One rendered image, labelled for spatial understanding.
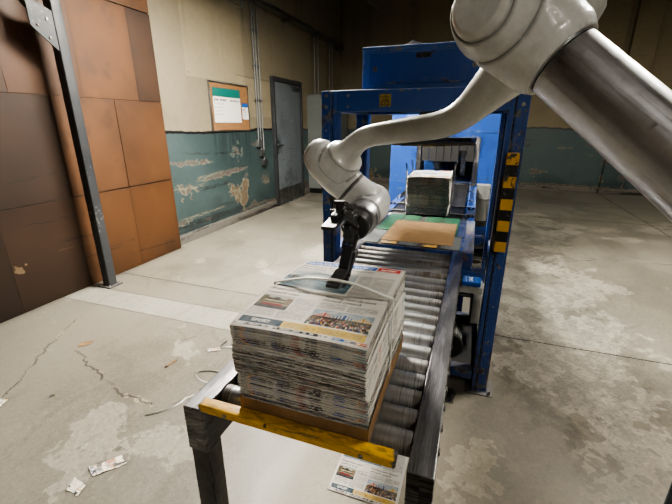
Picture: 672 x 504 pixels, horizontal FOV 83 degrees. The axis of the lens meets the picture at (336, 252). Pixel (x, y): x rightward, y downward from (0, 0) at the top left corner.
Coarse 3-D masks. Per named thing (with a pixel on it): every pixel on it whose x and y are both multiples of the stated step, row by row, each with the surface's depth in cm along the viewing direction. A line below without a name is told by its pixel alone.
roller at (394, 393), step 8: (392, 392) 89; (400, 392) 89; (408, 392) 89; (416, 392) 88; (384, 400) 89; (392, 400) 89; (400, 400) 88; (408, 400) 87; (416, 400) 87; (416, 408) 87
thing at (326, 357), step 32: (256, 320) 75; (288, 320) 74; (320, 320) 74; (352, 320) 74; (384, 320) 79; (256, 352) 74; (288, 352) 72; (320, 352) 69; (352, 352) 67; (384, 352) 80; (256, 384) 78; (288, 384) 74; (320, 384) 72; (352, 384) 68; (320, 416) 76; (352, 416) 72
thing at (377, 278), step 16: (288, 272) 97; (304, 272) 97; (320, 272) 97; (352, 272) 97; (368, 272) 97; (384, 272) 97; (400, 272) 98; (384, 288) 87; (400, 288) 95; (400, 304) 95; (400, 320) 97; (400, 336) 100
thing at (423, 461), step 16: (448, 272) 160; (448, 288) 144; (448, 304) 131; (448, 320) 121; (448, 336) 112; (432, 352) 104; (448, 352) 104; (432, 368) 97; (448, 368) 98; (432, 384) 91; (432, 400) 86; (432, 416) 81; (416, 432) 77; (432, 432) 77; (416, 448) 73; (432, 448) 73; (416, 464) 70; (432, 464) 70; (416, 480) 68; (432, 480) 67; (416, 496) 69; (432, 496) 68
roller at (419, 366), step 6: (402, 360) 101; (408, 360) 101; (414, 360) 101; (420, 360) 100; (426, 360) 101; (396, 366) 101; (402, 366) 100; (408, 366) 100; (414, 366) 99; (420, 366) 99; (426, 366) 99; (414, 372) 99; (420, 372) 99; (426, 372) 98
